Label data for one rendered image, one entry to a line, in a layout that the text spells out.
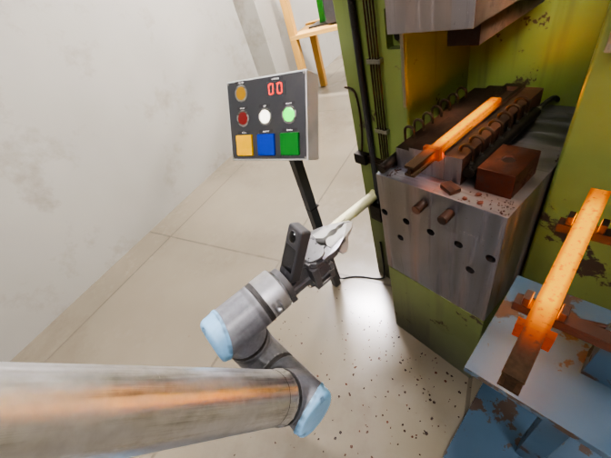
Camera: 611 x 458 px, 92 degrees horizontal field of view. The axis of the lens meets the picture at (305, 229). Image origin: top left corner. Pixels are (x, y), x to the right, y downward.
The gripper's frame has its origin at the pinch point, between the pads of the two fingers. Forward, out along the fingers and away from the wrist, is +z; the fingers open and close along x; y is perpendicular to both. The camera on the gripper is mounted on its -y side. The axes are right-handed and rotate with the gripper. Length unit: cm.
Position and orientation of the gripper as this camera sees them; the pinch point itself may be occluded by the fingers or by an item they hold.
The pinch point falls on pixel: (346, 223)
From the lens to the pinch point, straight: 67.0
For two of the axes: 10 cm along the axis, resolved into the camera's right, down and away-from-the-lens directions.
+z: 7.5, -5.8, 3.3
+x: 6.1, 3.9, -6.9
